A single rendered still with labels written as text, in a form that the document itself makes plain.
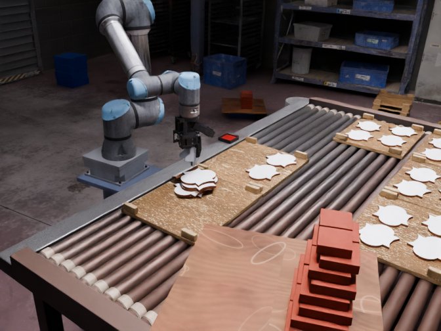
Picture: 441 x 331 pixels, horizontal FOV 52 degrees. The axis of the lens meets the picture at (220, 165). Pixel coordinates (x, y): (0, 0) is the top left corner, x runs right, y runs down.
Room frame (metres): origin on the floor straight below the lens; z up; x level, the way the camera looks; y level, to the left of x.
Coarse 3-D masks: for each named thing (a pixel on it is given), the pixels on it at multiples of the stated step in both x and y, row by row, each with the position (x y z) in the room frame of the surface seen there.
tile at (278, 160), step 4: (268, 156) 1.85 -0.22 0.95; (272, 156) 1.85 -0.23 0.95; (276, 156) 1.85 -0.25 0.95; (280, 156) 1.85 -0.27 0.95; (284, 156) 1.86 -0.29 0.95; (288, 156) 1.86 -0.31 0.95; (292, 156) 1.86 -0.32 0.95; (268, 160) 1.81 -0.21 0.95; (272, 160) 1.81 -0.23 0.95; (276, 160) 1.81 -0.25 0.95; (280, 160) 1.81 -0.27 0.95; (284, 160) 1.81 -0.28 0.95; (288, 160) 1.82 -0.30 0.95; (292, 160) 1.82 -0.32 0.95; (268, 164) 1.78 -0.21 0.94; (272, 164) 1.77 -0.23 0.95; (276, 164) 1.77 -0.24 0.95; (280, 164) 1.77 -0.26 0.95; (284, 164) 1.77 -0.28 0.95; (288, 164) 1.78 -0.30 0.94; (292, 164) 1.79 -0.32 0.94; (296, 164) 1.79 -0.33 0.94
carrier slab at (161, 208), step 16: (160, 192) 1.51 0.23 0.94; (208, 192) 1.52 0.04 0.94; (224, 192) 1.53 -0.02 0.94; (240, 192) 1.53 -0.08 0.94; (144, 208) 1.39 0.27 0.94; (160, 208) 1.40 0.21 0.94; (176, 208) 1.40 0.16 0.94; (192, 208) 1.40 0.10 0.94; (208, 208) 1.41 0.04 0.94; (224, 208) 1.41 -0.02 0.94; (240, 208) 1.41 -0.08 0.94; (160, 224) 1.29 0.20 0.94; (176, 224) 1.30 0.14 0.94; (192, 224) 1.30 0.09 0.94; (224, 224) 1.31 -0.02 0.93
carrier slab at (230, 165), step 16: (240, 144) 2.00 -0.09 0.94; (256, 144) 2.00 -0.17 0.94; (208, 160) 1.81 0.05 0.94; (224, 160) 1.82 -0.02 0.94; (240, 160) 1.82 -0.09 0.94; (256, 160) 1.83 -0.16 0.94; (304, 160) 1.84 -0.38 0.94; (224, 176) 1.66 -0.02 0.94; (240, 176) 1.67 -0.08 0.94; (288, 176) 1.70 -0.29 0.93
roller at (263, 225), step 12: (348, 156) 1.97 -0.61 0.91; (324, 168) 1.81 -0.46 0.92; (336, 168) 1.84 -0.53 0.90; (312, 180) 1.69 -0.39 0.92; (300, 192) 1.58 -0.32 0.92; (288, 204) 1.49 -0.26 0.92; (276, 216) 1.41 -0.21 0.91; (252, 228) 1.32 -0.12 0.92; (264, 228) 1.33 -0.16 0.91; (156, 312) 0.90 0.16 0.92
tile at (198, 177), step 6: (198, 168) 1.62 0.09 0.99; (186, 174) 1.57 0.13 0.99; (192, 174) 1.57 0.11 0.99; (198, 174) 1.57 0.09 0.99; (204, 174) 1.57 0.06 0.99; (210, 174) 1.58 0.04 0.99; (186, 180) 1.52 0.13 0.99; (192, 180) 1.52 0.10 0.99; (198, 180) 1.52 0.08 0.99; (204, 180) 1.52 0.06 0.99; (210, 180) 1.53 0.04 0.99; (198, 186) 1.48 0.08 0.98
